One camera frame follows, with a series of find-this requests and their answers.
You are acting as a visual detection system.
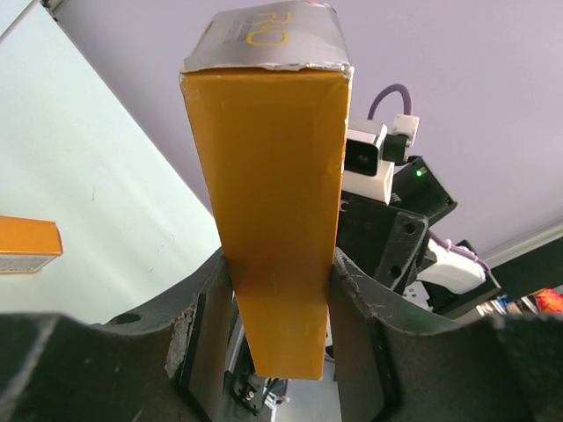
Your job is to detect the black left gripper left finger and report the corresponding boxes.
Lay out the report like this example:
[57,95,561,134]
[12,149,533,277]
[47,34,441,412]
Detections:
[1,253,232,421]

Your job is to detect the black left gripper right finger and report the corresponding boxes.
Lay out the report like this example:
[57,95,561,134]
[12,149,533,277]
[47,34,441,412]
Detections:
[329,251,562,421]

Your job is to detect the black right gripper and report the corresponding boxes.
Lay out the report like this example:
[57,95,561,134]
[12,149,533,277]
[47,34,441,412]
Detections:
[336,156,457,295]

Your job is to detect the gold silver toothpaste box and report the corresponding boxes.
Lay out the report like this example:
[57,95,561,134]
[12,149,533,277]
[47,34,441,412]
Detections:
[179,1,354,380]

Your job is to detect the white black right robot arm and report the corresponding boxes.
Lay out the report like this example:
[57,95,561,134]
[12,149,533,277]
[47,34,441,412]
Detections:
[337,156,501,318]

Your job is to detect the orange toothpaste box right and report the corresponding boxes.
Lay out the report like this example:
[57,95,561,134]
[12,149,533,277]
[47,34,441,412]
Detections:
[1,215,63,274]

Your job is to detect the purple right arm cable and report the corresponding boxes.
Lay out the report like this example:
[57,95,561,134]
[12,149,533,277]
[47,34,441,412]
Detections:
[367,83,492,273]

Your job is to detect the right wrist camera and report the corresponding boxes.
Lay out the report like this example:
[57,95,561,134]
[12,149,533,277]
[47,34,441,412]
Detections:
[342,114,420,205]

